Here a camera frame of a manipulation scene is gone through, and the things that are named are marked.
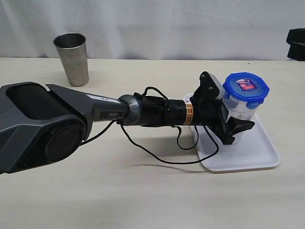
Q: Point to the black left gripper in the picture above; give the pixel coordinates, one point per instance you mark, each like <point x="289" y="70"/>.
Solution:
<point x="210" y="112"/>

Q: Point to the clear plastic tea bottle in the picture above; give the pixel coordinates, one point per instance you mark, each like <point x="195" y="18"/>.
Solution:
<point x="239" y="109"/>

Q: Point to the blue bottle lid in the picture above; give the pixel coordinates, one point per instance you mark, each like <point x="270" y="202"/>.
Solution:
<point x="246" y="87"/>

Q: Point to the stainless steel cup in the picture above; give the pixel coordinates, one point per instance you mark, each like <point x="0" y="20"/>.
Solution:
<point x="71" y="48"/>

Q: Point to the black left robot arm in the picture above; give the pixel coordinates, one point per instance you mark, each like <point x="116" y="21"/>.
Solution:
<point x="42" y="125"/>

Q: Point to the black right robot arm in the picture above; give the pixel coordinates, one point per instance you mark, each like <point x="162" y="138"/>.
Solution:
<point x="296" y="40"/>

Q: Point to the white plastic tray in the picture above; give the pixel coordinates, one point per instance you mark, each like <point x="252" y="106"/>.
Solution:
<point x="254" y="151"/>

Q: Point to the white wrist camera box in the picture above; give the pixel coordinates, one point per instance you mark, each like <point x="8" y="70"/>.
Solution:
<point x="219" y="86"/>

